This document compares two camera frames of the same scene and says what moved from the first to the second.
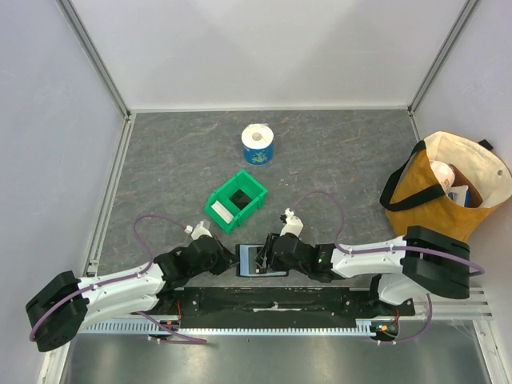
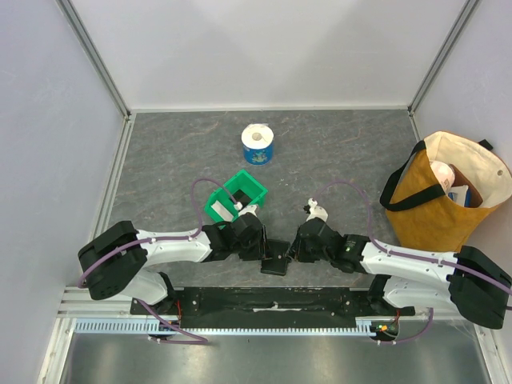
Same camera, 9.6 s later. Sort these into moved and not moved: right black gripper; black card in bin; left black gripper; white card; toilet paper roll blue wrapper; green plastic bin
Moved: left black gripper; right black gripper
Not moved: white card; green plastic bin; toilet paper roll blue wrapper; black card in bin
